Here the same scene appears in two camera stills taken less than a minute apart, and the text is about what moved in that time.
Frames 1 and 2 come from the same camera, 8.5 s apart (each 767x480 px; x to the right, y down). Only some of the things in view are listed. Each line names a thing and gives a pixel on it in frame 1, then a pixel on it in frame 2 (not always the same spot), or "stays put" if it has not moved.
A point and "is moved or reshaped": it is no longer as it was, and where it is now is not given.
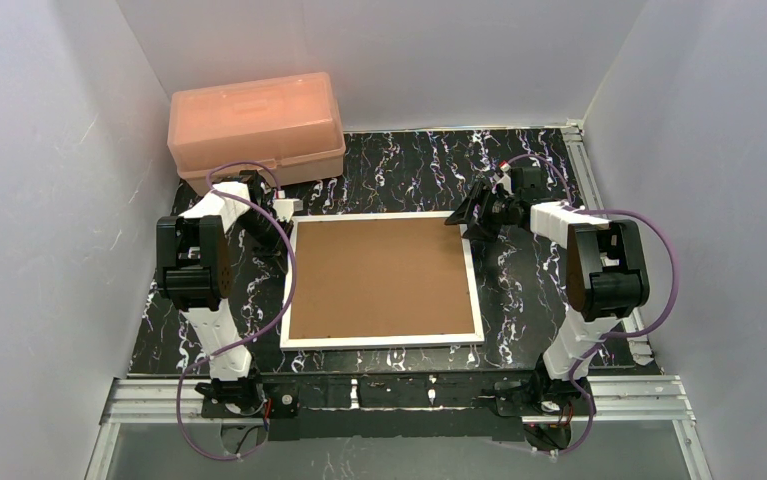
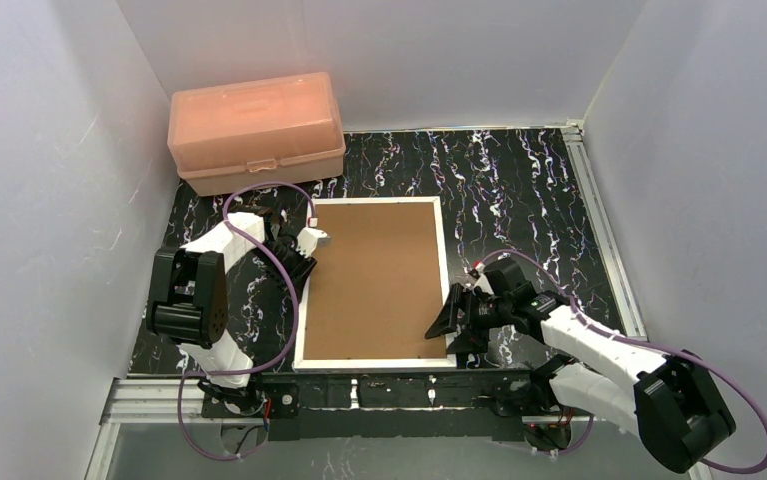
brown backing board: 380,278 is moved or reshaped
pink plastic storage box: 290,123 stays put
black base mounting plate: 316,406 stays put
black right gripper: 482,211 -> 469,315
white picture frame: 315,343 -> 379,363
